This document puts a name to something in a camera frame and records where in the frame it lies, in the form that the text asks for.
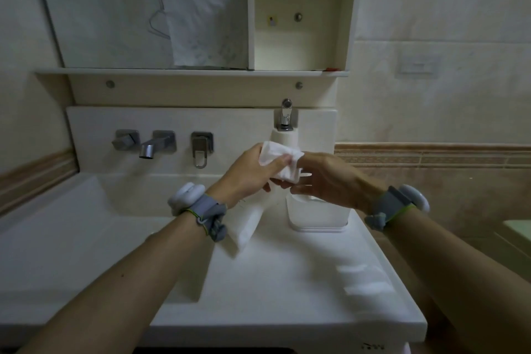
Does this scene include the person's left hand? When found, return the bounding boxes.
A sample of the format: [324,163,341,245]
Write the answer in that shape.
[206,143,293,209]

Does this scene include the person's right hand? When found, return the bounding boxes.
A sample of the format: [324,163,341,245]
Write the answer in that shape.
[270,152,389,215]

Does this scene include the person's left forearm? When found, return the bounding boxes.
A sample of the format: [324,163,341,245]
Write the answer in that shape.
[17,200,214,354]

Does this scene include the person's right forearm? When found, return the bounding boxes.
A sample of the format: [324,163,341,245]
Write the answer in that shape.
[384,209,531,354]

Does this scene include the white soap dispenser chrome pump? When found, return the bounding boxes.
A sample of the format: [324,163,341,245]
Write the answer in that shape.
[271,98,302,156]

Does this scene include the translucent white container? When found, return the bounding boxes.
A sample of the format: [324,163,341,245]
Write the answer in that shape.
[286,191,350,233]

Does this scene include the white vanity sink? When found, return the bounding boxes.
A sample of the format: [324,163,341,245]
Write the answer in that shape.
[0,106,428,353]

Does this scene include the grey white left wrist tracker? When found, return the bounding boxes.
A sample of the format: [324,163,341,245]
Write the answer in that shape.
[168,182,228,243]

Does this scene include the grey white wrist tracker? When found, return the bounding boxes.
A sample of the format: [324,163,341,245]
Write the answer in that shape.
[365,184,430,231]
[168,182,228,243]

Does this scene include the grey white right wrist tracker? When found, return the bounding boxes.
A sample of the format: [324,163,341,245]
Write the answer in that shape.
[365,184,430,231]

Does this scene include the white ledge shelf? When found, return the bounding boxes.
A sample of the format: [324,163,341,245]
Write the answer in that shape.
[35,68,350,108]

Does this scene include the chrome faucet spout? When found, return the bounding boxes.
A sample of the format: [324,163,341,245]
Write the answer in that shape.
[139,130,177,159]

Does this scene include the white open cabinet box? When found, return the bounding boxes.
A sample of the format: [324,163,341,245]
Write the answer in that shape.
[247,0,362,72]

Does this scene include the pale green fixture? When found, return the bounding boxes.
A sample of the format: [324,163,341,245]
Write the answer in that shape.
[501,218,531,260]

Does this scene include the chrome lever faucet handle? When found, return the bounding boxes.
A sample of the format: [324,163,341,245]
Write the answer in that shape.
[190,131,215,169]

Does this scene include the chrome angular faucet handle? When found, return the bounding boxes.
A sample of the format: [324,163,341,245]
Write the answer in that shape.
[111,129,140,151]

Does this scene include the wire clothes hanger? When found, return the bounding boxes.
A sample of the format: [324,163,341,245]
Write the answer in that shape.
[149,0,171,40]

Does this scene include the wall mirror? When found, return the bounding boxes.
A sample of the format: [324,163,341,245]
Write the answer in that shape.
[31,0,250,71]

